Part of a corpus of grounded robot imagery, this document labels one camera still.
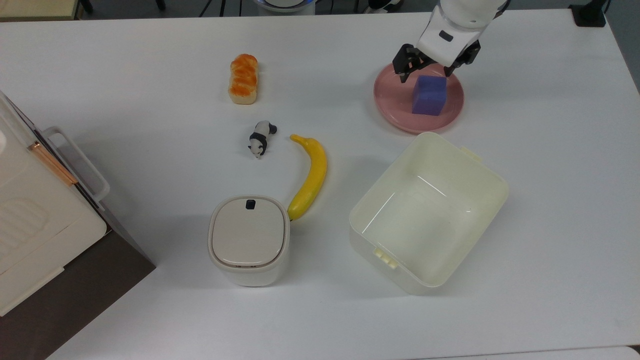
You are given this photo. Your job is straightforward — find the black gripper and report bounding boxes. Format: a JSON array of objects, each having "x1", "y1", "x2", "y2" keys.
[{"x1": 392, "y1": 40, "x2": 482, "y2": 84}]

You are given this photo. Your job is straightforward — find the purple cube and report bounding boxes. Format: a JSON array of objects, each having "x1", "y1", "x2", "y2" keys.
[{"x1": 411, "y1": 75, "x2": 447, "y2": 117}]

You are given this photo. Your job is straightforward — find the pink plate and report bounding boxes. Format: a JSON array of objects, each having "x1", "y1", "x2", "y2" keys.
[{"x1": 373, "y1": 62, "x2": 465, "y2": 134}]

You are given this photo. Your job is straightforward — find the cream open plastic bin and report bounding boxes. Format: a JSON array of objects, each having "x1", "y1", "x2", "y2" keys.
[{"x1": 349, "y1": 132, "x2": 510, "y2": 295}]

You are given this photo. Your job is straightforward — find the yellow toy banana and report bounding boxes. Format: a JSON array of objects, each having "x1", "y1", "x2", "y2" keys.
[{"x1": 287, "y1": 134, "x2": 328, "y2": 222}]

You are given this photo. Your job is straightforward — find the black box on table edge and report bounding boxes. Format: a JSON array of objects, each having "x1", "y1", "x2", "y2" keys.
[{"x1": 569, "y1": 1, "x2": 609, "y2": 28}]

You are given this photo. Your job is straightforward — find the black white panda figurine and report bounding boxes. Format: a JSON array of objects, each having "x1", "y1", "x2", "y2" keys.
[{"x1": 248, "y1": 120, "x2": 278, "y2": 160}]

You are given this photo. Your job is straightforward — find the toy bread loaf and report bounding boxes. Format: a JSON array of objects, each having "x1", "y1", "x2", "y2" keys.
[{"x1": 228, "y1": 53, "x2": 259, "y2": 105}]

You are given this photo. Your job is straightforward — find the beige mini trash can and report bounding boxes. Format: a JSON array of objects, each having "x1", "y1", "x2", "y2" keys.
[{"x1": 208, "y1": 195, "x2": 291, "y2": 287}]

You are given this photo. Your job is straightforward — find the light wooden side table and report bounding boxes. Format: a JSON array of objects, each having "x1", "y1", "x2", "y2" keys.
[{"x1": 0, "y1": 0, "x2": 82, "y2": 22}]

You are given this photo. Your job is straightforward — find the dark brown wood-grain drawer box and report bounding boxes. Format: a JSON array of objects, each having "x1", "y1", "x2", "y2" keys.
[{"x1": 0, "y1": 126, "x2": 157, "y2": 360}]

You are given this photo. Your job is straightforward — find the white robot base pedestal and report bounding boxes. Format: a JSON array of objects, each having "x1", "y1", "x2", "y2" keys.
[{"x1": 252, "y1": 0, "x2": 317, "y2": 15}]

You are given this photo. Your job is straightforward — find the white appliance with handle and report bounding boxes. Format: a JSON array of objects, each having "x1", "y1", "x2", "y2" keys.
[{"x1": 0, "y1": 90, "x2": 108, "y2": 317}]

